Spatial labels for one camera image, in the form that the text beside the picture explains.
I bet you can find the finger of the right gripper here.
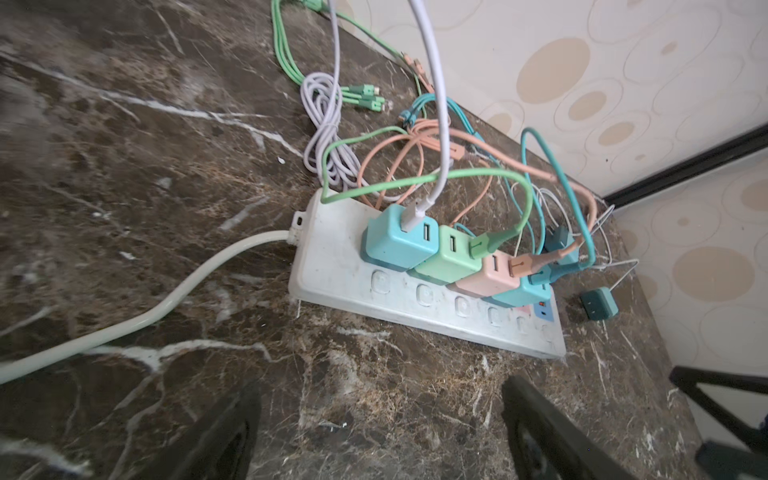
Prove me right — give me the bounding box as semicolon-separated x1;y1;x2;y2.
668;365;768;480

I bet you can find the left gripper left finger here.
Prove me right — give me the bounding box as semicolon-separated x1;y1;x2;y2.
134;383;261;479

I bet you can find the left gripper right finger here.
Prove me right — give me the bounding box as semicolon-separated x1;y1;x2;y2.
501;376;632;479

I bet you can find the teal charger plug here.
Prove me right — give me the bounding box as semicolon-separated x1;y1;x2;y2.
360;204;439;272
580;287;619;321
484;277;552;308
544;226;579;265

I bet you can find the pink charger plug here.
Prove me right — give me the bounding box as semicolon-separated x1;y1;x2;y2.
448;250;521;298

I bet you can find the green charger plug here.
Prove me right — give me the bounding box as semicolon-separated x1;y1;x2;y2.
407;225;482;285

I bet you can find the long white power strip pastel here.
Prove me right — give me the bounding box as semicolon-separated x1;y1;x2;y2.
288;193;566;359

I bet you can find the white lilac usb cable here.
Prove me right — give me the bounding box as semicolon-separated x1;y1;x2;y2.
299;0;451;232

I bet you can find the teal multi-head cable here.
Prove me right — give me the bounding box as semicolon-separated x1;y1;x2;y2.
398;92;597;286

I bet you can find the green charging cable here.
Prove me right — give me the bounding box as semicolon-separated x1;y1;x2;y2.
271;0;535;259

